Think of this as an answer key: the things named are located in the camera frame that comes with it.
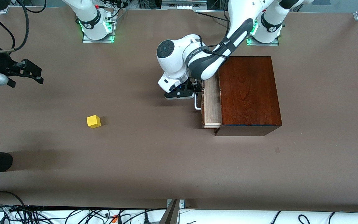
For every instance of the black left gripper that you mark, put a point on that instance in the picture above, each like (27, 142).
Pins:
(194, 84)

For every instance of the yellow cube block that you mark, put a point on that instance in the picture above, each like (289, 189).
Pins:
(93, 122)

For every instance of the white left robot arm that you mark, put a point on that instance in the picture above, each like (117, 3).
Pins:
(172, 62)

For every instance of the dark brown wooden cabinet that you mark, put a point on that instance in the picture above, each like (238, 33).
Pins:
(250, 93)

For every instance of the white power strip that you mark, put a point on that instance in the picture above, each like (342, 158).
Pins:
(183, 6)

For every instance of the red connector cap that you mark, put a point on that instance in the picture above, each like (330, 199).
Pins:
(97, 6)

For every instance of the orange plug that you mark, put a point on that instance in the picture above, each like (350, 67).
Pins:
(114, 219)

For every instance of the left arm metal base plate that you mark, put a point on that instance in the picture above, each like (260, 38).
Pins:
(259, 44)

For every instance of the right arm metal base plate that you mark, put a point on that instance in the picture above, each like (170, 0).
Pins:
(98, 41)

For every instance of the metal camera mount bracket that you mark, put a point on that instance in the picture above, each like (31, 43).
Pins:
(171, 214)

